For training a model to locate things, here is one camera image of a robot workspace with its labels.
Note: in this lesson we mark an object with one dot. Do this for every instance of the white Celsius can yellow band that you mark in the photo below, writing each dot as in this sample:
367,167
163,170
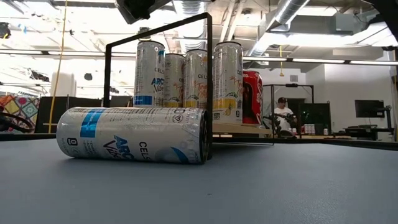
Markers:
228,81

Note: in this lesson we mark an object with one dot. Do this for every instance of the Celsius Arctic Vibe can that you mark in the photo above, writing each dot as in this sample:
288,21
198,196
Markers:
130,133

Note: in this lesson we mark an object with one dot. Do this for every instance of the red Coca-Cola Star Wars can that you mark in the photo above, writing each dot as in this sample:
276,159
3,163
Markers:
252,98

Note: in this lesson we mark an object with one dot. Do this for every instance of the black background robot arm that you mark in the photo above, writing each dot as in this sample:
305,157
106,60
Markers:
280,121

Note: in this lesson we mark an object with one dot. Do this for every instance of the dark ceiling fixture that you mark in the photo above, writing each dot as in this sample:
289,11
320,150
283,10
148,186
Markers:
144,32

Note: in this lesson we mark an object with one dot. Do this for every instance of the white cylinder tank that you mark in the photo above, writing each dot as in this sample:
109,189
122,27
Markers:
63,84

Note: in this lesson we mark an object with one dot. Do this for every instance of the black low partition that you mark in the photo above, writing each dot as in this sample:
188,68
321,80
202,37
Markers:
77,102

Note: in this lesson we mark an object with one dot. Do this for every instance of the dark ceiling-hung object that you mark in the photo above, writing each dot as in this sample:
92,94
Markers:
3,29

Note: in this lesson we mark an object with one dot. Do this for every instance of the colourful patchwork cloth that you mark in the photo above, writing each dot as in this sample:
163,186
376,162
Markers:
18,107

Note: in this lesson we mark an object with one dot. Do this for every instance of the orange hanging pendant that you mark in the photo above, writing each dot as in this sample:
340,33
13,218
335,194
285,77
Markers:
281,74

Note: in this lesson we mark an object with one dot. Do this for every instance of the person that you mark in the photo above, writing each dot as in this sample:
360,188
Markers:
281,113

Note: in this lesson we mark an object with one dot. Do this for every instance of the long ceiling light strip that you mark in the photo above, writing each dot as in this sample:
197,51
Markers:
311,60

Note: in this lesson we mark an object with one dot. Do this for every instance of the grey ceiling air unit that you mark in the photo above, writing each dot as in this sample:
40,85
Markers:
326,25

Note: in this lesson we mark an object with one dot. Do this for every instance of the background wooden workbench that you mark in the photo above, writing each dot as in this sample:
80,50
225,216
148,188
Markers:
311,137

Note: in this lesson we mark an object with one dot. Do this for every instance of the dark desk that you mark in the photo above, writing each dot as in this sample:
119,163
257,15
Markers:
363,130

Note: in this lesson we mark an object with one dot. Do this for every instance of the silver ventilation duct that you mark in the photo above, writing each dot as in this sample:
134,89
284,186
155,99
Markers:
289,12

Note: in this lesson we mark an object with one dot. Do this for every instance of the black background metal frame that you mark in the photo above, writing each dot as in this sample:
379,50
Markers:
292,84

